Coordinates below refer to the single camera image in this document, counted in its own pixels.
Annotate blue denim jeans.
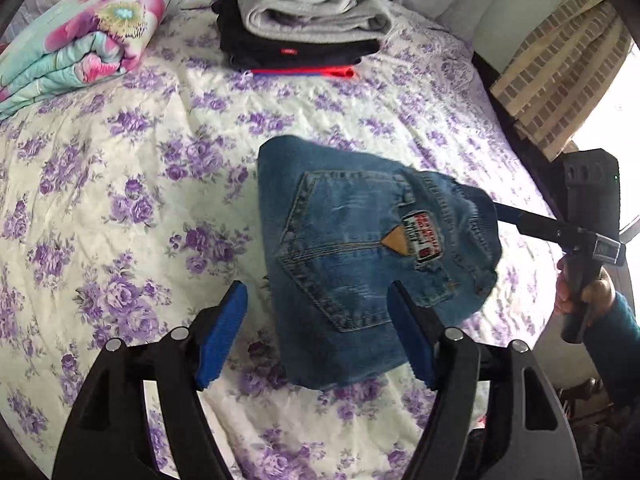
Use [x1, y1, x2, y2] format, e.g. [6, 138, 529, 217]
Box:
[257, 136, 502, 390]

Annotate teal right sleeve forearm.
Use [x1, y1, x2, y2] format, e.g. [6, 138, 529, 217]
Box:
[584, 292, 640, 405]

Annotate person's right hand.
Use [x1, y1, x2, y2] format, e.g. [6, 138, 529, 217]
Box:
[553, 253, 618, 328]

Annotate beige brick pattern curtain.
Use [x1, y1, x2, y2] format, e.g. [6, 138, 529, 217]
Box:
[490, 0, 632, 162]

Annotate purple floral bedspread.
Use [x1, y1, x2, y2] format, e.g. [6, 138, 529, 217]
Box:
[1, 0, 550, 479]

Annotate folded red garment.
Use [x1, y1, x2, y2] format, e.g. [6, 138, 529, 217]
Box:
[250, 66, 356, 79]

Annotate folded black pants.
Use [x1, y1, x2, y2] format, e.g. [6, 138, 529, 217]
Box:
[212, 0, 380, 72]

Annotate folded floral turquoise blanket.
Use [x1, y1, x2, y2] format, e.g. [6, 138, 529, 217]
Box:
[1, 0, 180, 119]

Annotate folded grey sweatpants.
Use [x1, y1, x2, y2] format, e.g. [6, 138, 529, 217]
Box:
[238, 0, 393, 44]

